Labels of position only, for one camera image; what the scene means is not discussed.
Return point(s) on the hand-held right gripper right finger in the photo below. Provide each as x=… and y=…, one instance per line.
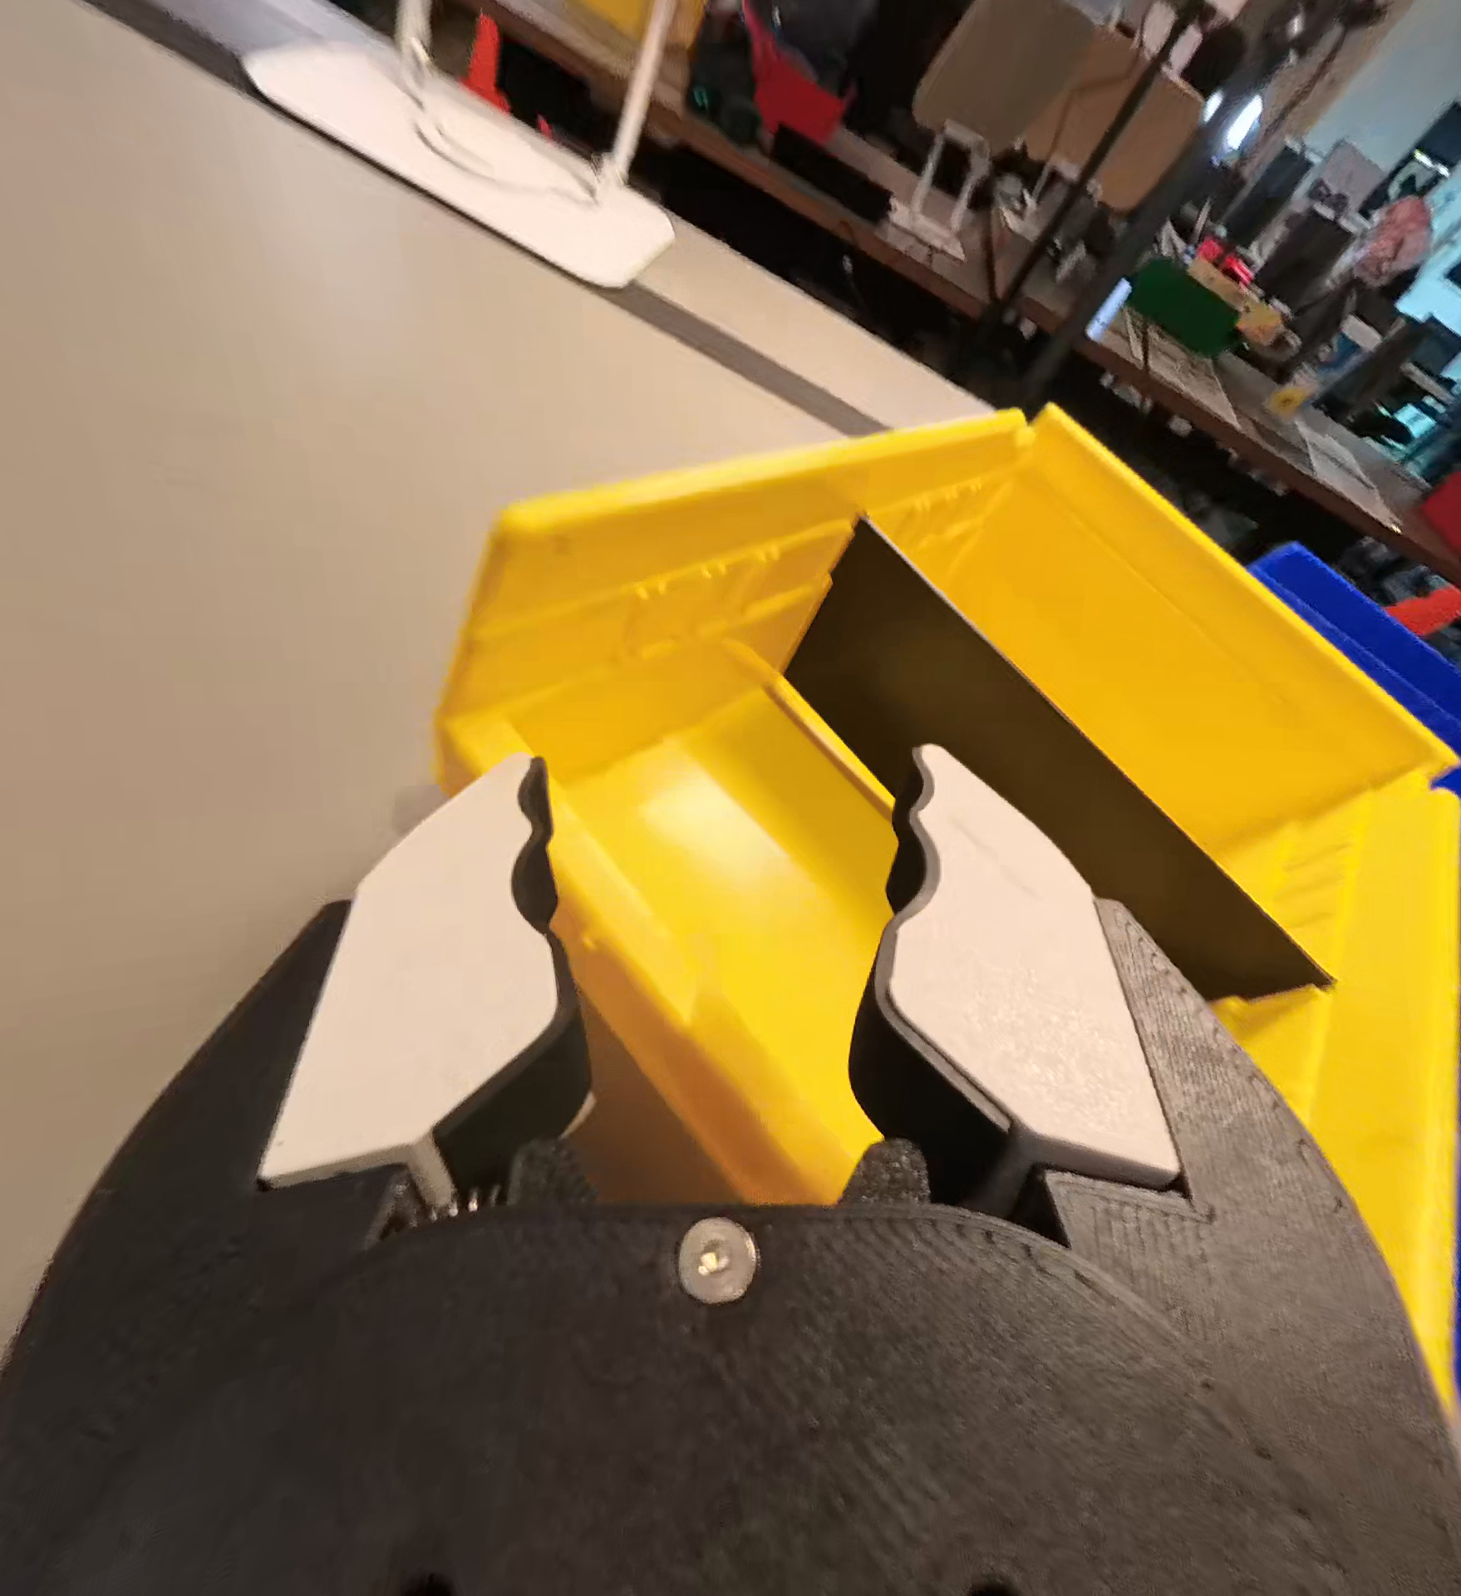
x=1030, y=998

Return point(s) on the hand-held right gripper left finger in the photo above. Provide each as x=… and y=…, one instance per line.
x=420, y=998

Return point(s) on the yellow storage bin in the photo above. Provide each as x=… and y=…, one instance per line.
x=1129, y=624

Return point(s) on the black bin divider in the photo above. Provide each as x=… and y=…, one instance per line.
x=1030, y=749

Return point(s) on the green box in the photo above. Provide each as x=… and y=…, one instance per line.
x=1186, y=306

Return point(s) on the white stand base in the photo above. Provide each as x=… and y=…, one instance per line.
x=508, y=164

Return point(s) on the red plastic crate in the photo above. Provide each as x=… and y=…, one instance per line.
x=793, y=76

